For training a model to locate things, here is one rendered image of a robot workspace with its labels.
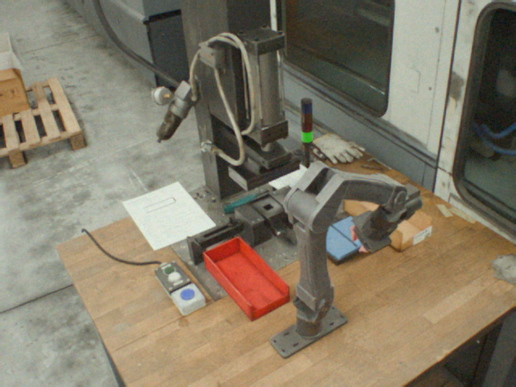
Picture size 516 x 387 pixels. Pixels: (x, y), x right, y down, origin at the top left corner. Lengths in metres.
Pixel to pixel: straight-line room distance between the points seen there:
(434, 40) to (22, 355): 2.21
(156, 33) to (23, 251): 2.13
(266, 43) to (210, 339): 0.74
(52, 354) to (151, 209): 1.12
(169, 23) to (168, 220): 3.00
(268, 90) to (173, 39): 3.26
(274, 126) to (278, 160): 0.10
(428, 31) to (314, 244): 0.91
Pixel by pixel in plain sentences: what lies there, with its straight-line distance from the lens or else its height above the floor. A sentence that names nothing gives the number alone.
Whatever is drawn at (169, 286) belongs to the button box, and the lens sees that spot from 1.48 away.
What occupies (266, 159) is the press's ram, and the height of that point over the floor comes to 1.18.
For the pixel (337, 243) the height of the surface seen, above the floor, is 0.92.
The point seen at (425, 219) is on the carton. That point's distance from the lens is 1.64.
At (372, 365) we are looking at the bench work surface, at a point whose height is 0.90.
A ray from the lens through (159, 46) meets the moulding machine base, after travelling 4.59.
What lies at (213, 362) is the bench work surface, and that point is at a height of 0.90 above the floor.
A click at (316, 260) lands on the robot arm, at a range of 1.17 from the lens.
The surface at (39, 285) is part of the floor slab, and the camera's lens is 3.08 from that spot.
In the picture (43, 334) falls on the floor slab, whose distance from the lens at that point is 2.81.
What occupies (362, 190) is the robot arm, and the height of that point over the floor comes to 1.28.
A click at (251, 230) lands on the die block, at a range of 1.57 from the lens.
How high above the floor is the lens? 1.96
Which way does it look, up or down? 36 degrees down
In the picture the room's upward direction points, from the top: 4 degrees counter-clockwise
